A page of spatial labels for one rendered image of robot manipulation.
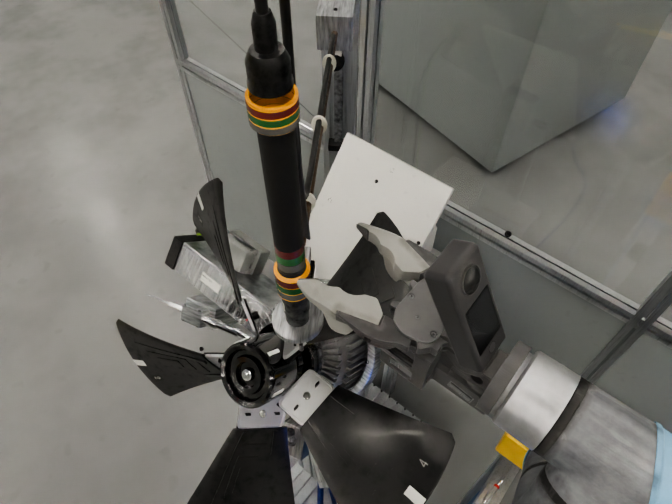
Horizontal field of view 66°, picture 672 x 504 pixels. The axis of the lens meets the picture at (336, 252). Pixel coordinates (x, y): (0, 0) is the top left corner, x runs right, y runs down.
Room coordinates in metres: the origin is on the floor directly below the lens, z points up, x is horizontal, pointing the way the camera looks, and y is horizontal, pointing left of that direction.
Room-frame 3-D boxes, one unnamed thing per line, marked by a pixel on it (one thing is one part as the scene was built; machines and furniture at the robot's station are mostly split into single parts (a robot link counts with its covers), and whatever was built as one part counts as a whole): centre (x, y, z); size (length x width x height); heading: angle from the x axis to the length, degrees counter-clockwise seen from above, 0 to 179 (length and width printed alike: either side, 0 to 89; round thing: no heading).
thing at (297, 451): (0.38, 0.08, 0.91); 0.12 x 0.08 x 0.12; 140
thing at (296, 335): (0.36, 0.05, 1.50); 0.09 x 0.07 x 0.10; 175
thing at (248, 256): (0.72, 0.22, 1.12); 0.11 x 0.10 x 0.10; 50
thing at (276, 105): (0.35, 0.05, 1.80); 0.04 x 0.04 x 0.03
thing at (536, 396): (0.17, -0.17, 1.64); 0.08 x 0.05 x 0.08; 140
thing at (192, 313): (0.58, 0.31, 1.08); 0.07 x 0.04 x 0.06; 61
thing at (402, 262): (0.32, -0.06, 1.63); 0.09 x 0.03 x 0.06; 29
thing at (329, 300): (0.26, 0.00, 1.63); 0.09 x 0.03 x 0.06; 72
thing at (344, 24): (0.98, 0.00, 1.54); 0.10 x 0.07 x 0.08; 175
